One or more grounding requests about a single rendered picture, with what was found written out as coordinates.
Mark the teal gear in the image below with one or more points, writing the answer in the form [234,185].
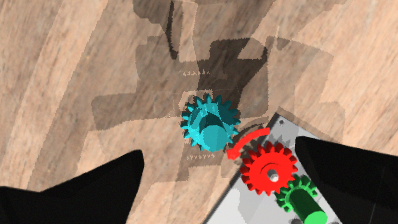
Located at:
[210,124]

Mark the green gear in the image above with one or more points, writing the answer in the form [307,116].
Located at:
[298,196]

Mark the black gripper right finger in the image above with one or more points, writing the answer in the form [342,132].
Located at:
[360,186]

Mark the grey flat board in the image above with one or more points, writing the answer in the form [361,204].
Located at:
[239,205]

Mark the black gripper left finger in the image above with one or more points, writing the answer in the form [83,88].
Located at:
[104,195]

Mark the red curved arrow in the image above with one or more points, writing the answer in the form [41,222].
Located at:
[234,153]

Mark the red gear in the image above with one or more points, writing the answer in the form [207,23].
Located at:
[261,161]

